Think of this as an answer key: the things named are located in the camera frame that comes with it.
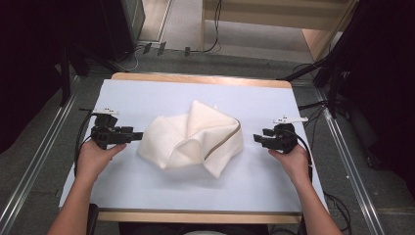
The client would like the wooden table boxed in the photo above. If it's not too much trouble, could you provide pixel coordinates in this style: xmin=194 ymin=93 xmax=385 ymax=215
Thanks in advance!
xmin=58 ymin=71 xmax=331 ymax=225

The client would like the aluminium floor rail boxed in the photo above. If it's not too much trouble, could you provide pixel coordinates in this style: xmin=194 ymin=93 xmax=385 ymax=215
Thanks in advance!
xmin=0 ymin=75 xmax=81 ymax=235
xmin=313 ymin=87 xmax=387 ymax=235

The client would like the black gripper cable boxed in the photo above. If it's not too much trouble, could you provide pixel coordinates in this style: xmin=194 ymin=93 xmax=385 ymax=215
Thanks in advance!
xmin=73 ymin=110 xmax=100 ymax=178
xmin=285 ymin=128 xmax=315 ymax=184

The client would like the black chair armrest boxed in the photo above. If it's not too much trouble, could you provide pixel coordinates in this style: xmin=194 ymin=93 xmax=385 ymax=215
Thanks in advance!
xmin=86 ymin=203 xmax=100 ymax=235

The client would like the black floor cable loop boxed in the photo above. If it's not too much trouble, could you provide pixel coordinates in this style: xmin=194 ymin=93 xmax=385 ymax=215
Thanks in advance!
xmin=322 ymin=191 xmax=352 ymax=235

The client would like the white towel with tan stripe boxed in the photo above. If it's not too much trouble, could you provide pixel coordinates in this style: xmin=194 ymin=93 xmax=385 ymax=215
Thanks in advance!
xmin=136 ymin=100 xmax=245 ymax=179

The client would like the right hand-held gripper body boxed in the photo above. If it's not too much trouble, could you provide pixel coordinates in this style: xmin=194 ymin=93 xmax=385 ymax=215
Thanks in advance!
xmin=268 ymin=116 xmax=309 ymax=155

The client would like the white floor cable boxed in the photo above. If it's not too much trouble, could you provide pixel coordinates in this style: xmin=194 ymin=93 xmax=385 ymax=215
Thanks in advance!
xmin=113 ymin=45 xmax=145 ymax=72

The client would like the dark curtain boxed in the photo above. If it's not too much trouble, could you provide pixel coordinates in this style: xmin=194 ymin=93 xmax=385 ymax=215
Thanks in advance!
xmin=321 ymin=0 xmax=415 ymax=197
xmin=0 ymin=0 xmax=109 ymax=155

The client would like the person's dark clothing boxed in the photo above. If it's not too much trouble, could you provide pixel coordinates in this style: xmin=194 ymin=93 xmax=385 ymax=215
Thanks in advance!
xmin=117 ymin=222 xmax=271 ymax=235

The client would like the person's right hand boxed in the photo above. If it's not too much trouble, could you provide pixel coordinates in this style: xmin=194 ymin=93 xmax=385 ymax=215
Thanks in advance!
xmin=267 ymin=143 xmax=313 ymax=188

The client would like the light blue table mat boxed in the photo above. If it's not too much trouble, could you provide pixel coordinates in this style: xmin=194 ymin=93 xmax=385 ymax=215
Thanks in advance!
xmin=58 ymin=78 xmax=329 ymax=213

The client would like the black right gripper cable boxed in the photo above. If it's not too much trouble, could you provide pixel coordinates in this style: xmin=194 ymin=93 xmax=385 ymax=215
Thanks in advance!
xmin=285 ymin=128 xmax=315 ymax=184

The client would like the black hanging cable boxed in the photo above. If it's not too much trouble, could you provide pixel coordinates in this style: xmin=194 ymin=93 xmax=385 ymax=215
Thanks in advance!
xmin=189 ymin=0 xmax=223 ymax=54

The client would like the light wooden shelf unit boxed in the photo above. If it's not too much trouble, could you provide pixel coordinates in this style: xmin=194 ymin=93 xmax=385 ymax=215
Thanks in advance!
xmin=200 ymin=0 xmax=360 ymax=62

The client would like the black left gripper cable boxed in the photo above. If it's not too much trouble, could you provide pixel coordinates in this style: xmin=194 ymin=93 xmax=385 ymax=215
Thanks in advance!
xmin=73 ymin=110 xmax=100 ymax=178

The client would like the person's left hand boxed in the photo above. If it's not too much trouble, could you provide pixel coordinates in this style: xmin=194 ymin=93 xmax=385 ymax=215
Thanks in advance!
xmin=74 ymin=140 xmax=127 ymax=184

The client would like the black metal stand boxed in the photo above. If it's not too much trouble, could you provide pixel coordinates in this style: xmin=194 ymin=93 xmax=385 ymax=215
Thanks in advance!
xmin=59 ymin=45 xmax=91 ymax=108
xmin=276 ymin=48 xmax=346 ymax=119

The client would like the black cabinet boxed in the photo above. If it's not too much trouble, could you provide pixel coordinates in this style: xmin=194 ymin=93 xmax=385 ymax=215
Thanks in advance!
xmin=100 ymin=0 xmax=147 ymax=63

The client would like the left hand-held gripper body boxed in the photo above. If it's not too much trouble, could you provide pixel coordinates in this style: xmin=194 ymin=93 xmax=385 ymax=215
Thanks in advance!
xmin=90 ymin=108 xmax=122 ymax=151

